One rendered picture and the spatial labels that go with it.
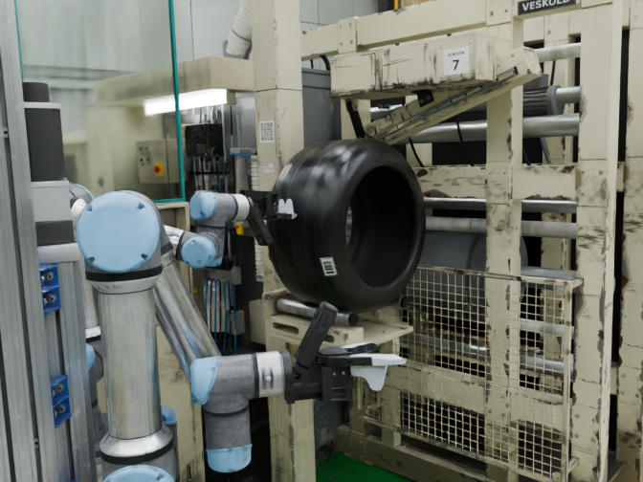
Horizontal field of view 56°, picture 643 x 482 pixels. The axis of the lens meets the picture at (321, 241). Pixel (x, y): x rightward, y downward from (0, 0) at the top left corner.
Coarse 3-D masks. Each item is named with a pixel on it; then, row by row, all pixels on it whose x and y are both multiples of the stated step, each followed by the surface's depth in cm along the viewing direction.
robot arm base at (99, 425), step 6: (96, 402) 155; (96, 408) 154; (96, 414) 154; (102, 414) 158; (96, 420) 153; (102, 420) 156; (96, 426) 153; (102, 426) 156; (96, 432) 152; (102, 432) 154; (96, 438) 152
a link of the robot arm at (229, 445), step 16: (208, 416) 101; (224, 416) 100; (240, 416) 101; (208, 432) 102; (224, 432) 100; (240, 432) 101; (208, 448) 102; (224, 448) 100; (240, 448) 101; (224, 464) 101; (240, 464) 102
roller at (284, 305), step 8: (280, 304) 212; (288, 304) 210; (296, 304) 208; (304, 304) 206; (312, 304) 204; (288, 312) 211; (296, 312) 207; (304, 312) 204; (312, 312) 202; (344, 312) 194; (352, 312) 193; (336, 320) 195; (344, 320) 192; (352, 320) 192
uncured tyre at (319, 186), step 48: (336, 144) 194; (384, 144) 199; (288, 192) 189; (336, 192) 181; (384, 192) 228; (288, 240) 187; (336, 240) 181; (384, 240) 231; (288, 288) 201; (336, 288) 186; (384, 288) 200
